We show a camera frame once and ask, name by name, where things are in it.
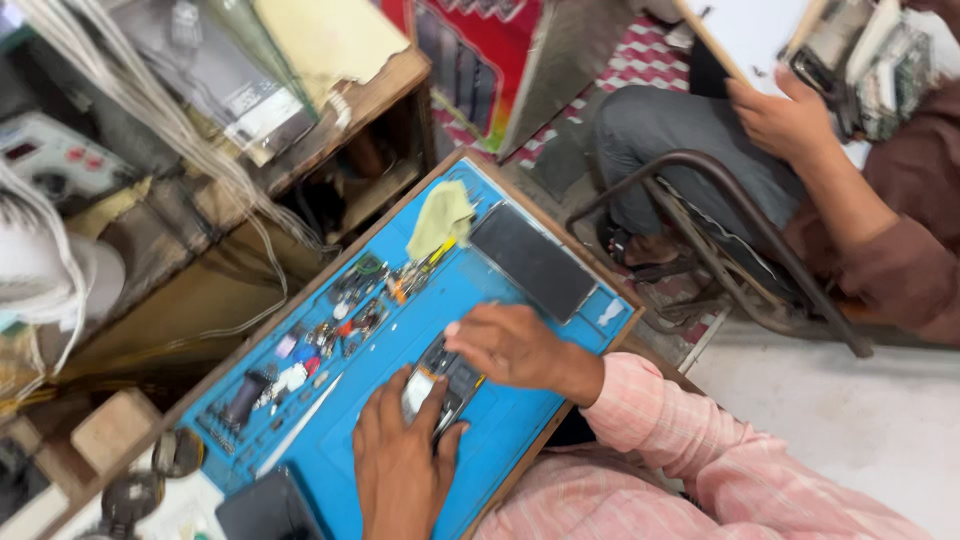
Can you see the person's left hand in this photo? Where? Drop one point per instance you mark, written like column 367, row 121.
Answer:
column 397, row 472

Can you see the heap of small phone parts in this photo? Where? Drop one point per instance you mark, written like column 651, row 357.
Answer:
column 315, row 345

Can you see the brown metal chair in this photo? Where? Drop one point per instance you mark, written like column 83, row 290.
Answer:
column 750, row 217

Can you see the person's right fingers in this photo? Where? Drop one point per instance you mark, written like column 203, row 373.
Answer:
column 472, row 330

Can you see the white flat opening blade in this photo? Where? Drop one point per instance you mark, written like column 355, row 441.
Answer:
column 300, row 425

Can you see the white bench power supply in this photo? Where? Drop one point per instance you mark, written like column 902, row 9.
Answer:
column 52, row 154

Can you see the black phone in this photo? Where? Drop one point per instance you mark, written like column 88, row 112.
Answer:
column 266, row 510

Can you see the person's right hand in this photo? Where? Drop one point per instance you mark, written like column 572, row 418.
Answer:
column 525, row 349

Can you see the person's pink striped shirt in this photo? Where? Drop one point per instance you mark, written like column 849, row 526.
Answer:
column 555, row 502

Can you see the cluttered wooden shelf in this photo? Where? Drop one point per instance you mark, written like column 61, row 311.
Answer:
column 225, row 210

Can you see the mobile phone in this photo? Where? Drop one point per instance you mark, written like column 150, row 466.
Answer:
column 450, row 375

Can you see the white board with wooden frame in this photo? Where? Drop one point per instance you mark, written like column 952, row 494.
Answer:
column 750, row 34

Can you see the small white plastic piece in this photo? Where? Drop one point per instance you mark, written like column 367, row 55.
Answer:
column 610, row 313

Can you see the red printed carton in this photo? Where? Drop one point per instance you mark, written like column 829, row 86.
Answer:
column 487, row 67

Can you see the blue silicone repair mat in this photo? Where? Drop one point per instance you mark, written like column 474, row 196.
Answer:
column 510, row 435

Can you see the green cleaning cloth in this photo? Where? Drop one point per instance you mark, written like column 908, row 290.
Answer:
column 441, row 217

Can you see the stack of circuit boards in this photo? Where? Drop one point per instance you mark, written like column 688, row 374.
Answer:
column 877, row 67

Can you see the wooden block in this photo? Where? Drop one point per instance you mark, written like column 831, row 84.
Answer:
column 116, row 431

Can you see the white lamp shade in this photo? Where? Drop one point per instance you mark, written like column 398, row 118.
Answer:
column 45, row 262

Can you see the black phone screen panel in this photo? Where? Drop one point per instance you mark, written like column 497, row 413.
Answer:
column 534, row 262

